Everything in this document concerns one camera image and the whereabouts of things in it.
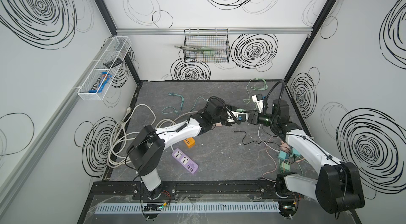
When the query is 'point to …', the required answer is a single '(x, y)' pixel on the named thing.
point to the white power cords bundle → (137, 118)
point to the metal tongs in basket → (199, 49)
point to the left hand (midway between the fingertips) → (239, 109)
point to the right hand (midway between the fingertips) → (240, 114)
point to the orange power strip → (190, 141)
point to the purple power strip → (185, 160)
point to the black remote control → (117, 62)
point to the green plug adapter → (240, 110)
